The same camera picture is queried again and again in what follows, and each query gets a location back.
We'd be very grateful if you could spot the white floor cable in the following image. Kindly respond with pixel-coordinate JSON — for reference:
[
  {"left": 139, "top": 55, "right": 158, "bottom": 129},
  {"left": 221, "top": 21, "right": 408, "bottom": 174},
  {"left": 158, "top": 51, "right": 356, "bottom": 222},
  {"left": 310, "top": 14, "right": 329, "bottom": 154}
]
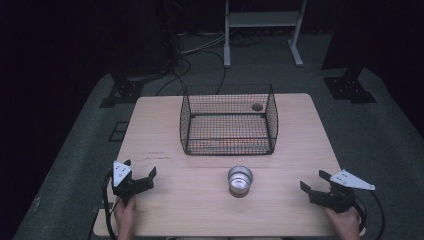
[{"left": 177, "top": 31, "right": 228, "bottom": 57}]

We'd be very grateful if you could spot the white metal stand frame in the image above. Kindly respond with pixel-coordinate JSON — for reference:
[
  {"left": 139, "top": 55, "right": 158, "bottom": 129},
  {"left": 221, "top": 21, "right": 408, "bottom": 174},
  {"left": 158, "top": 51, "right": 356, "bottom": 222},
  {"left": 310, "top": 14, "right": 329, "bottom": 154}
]
[{"left": 223, "top": 0, "right": 308, "bottom": 69}]

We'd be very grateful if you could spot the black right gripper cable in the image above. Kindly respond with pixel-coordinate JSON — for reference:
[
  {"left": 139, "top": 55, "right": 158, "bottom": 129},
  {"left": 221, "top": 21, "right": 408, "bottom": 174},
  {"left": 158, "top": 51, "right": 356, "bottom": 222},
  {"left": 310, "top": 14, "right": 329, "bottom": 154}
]
[{"left": 352, "top": 190, "right": 387, "bottom": 240}]

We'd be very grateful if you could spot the person's right hand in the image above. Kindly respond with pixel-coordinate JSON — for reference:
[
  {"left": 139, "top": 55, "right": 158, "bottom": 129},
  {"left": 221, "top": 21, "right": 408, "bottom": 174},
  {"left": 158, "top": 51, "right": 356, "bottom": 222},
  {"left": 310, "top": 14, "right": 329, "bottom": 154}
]
[{"left": 324, "top": 206, "right": 362, "bottom": 240}]

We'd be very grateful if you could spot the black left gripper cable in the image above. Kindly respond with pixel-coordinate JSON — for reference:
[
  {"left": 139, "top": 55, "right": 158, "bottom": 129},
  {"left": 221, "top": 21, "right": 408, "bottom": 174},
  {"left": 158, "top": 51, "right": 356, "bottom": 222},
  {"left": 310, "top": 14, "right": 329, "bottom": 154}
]
[{"left": 101, "top": 169, "right": 118, "bottom": 240}]

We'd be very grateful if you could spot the person's left hand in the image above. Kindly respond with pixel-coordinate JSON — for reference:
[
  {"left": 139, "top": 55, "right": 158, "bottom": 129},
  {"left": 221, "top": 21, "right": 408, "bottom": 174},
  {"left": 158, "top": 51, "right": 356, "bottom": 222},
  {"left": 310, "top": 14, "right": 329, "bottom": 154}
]
[{"left": 113, "top": 195, "right": 137, "bottom": 233}]

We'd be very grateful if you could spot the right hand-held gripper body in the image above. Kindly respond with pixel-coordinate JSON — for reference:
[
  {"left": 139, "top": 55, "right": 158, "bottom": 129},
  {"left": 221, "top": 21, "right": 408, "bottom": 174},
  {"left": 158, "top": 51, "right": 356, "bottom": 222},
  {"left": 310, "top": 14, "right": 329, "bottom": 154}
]
[{"left": 308, "top": 168, "right": 376, "bottom": 215}]

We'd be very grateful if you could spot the shiny metal cup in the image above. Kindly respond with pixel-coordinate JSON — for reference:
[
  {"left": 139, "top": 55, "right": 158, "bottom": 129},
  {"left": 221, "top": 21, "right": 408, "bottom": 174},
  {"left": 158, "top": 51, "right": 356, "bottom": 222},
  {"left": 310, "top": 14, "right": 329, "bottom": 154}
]
[{"left": 227, "top": 165, "right": 254, "bottom": 199}]

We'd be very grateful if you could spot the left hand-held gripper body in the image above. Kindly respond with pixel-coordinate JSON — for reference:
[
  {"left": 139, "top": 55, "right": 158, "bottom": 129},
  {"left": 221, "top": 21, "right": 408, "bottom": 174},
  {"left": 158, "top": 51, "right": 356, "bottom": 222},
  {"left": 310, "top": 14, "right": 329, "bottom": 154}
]
[{"left": 111, "top": 160, "right": 156, "bottom": 205}]

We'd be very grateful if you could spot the black wire mesh basket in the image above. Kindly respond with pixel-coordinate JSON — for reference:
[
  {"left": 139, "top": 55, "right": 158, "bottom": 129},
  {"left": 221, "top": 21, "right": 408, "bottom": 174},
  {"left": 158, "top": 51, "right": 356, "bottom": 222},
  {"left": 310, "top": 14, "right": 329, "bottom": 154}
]
[{"left": 178, "top": 83, "right": 280, "bottom": 157}]

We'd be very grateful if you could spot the black floor cable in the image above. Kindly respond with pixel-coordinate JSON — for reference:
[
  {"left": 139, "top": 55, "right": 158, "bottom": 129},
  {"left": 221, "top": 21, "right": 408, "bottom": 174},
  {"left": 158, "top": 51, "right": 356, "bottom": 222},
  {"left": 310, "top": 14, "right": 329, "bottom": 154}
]
[{"left": 154, "top": 49, "right": 228, "bottom": 97}]

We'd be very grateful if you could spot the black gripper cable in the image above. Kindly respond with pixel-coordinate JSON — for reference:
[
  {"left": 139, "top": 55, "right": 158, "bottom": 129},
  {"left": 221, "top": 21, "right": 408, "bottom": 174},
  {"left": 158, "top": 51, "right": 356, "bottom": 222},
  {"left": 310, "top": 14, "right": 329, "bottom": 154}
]
[
  {"left": 101, "top": 169, "right": 118, "bottom": 240},
  {"left": 352, "top": 190, "right": 387, "bottom": 240}
]

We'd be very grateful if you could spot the black stand base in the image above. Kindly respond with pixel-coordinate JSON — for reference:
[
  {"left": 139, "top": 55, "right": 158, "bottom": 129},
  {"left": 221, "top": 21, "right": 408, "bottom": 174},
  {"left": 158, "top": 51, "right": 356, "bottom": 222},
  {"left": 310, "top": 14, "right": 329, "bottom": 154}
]
[
  {"left": 98, "top": 71, "right": 145, "bottom": 109},
  {"left": 321, "top": 64, "right": 378, "bottom": 105}
]

